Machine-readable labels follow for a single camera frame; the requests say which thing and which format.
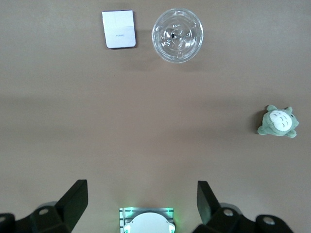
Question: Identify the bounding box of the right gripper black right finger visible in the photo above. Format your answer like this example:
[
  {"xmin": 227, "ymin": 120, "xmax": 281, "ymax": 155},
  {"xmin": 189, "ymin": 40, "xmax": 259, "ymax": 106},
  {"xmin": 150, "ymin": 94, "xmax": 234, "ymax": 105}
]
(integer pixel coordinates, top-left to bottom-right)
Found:
[{"xmin": 192, "ymin": 180, "xmax": 256, "ymax": 233}]

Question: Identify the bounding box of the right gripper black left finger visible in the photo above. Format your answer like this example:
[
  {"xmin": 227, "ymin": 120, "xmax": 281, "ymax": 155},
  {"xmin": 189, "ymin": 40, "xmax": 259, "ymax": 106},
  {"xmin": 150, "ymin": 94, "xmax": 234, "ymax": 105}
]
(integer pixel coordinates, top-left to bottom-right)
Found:
[{"xmin": 16, "ymin": 179, "xmax": 88, "ymax": 233}]

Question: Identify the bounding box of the small lavender box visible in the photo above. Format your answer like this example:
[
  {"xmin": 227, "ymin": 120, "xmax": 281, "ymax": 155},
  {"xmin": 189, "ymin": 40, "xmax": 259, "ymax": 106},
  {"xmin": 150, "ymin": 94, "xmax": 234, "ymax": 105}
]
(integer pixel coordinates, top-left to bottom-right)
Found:
[{"xmin": 102, "ymin": 9, "xmax": 138, "ymax": 50}]

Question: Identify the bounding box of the grey-green Totoro plush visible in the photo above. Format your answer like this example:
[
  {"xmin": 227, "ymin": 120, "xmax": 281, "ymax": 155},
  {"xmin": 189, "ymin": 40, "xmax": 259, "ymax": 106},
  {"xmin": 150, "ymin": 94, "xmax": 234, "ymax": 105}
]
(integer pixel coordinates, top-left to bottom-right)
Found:
[{"xmin": 257, "ymin": 104, "xmax": 300, "ymax": 139}]

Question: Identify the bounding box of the clear plastic cup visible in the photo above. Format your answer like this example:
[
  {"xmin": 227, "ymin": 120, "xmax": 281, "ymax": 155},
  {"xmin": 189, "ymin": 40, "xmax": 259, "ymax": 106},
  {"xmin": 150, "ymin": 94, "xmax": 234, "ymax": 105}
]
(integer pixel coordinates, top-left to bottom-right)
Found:
[{"xmin": 151, "ymin": 8, "xmax": 205, "ymax": 65}]

